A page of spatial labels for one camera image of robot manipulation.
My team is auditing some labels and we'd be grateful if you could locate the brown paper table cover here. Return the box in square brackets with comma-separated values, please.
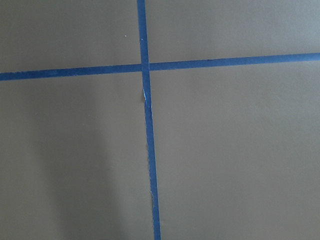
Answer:
[0, 0, 320, 240]

